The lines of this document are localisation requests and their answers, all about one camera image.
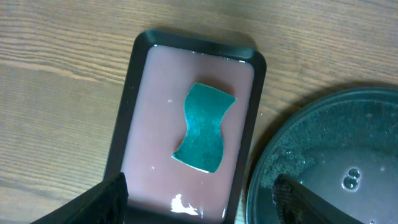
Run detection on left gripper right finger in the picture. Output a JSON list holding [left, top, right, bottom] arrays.
[[272, 174, 362, 224]]

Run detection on rectangular black red tray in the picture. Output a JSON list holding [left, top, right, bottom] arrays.
[[104, 29, 267, 223]]

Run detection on green sponge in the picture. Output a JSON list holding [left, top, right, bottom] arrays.
[[172, 83, 236, 173]]

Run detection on round black serving tray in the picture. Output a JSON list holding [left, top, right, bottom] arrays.
[[246, 88, 397, 223]]

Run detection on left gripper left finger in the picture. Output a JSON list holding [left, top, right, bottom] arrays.
[[32, 172, 128, 224]]

